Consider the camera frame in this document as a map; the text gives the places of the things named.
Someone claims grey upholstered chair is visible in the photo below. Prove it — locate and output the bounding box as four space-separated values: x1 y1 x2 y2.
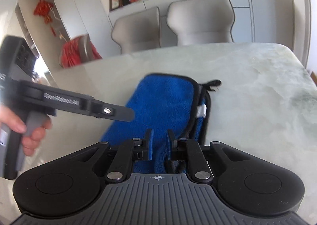
166 0 236 47
110 6 162 55

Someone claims person's left hand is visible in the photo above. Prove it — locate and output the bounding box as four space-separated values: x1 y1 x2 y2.
0 105 53 156

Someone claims red knot wall ornament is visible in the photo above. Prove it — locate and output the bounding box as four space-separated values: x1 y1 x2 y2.
33 0 56 36

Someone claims grey chair with red cloth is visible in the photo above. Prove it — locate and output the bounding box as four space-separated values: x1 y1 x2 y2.
79 34 96 64

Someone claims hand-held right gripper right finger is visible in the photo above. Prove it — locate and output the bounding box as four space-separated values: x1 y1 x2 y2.
167 129 250 183

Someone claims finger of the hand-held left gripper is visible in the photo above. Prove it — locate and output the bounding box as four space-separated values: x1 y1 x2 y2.
80 96 136 123

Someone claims red patterned cloth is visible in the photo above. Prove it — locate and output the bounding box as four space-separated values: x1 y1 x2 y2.
59 37 103 68

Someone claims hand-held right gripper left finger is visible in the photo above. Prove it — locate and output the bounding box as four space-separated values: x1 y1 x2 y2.
67 129 154 183

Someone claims blue towel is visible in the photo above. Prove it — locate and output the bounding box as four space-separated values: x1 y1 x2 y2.
100 73 222 174

